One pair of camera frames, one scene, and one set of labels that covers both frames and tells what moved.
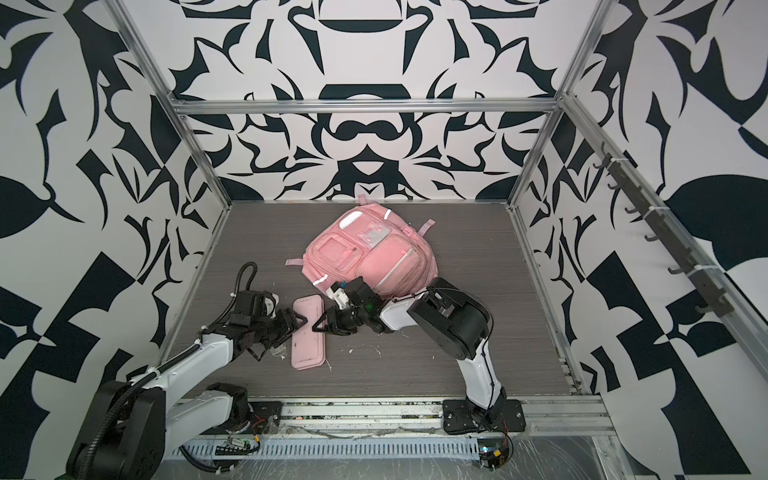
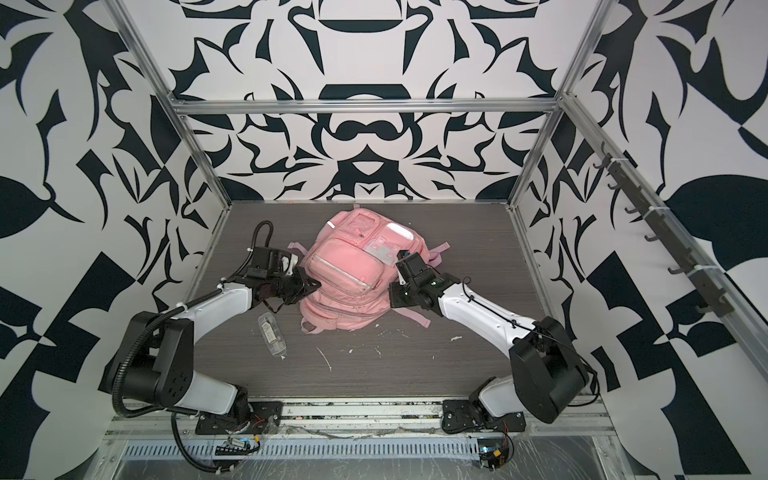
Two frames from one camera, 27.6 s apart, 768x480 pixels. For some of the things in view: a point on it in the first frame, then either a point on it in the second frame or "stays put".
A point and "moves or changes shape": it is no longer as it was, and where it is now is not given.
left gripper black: x=287 y=323 to x=302 y=285
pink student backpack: x=373 y=242 moves or changes shape
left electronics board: x=236 y=447 stays put
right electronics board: x=493 y=452 stays put
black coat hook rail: x=709 y=294 stays put
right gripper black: x=333 y=324 to x=397 y=299
